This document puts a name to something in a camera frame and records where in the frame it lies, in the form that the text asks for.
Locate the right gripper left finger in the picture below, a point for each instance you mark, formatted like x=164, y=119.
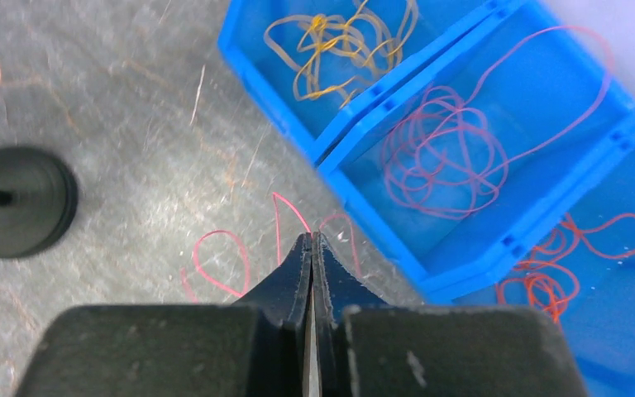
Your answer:
x=253, y=347

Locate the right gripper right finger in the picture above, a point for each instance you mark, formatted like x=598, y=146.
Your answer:
x=366, y=347

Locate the right blue plastic bin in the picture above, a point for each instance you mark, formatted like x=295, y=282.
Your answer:
x=561, y=237

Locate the blue plastic bin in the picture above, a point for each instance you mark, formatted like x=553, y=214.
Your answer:
x=316, y=68
x=561, y=237
x=440, y=149

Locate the pink microphone on black stand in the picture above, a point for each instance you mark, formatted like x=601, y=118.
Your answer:
x=39, y=196

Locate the middle blue plastic bin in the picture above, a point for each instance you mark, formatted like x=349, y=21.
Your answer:
x=440, y=149

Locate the left blue plastic bin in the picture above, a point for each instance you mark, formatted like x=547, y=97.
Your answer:
x=316, y=68

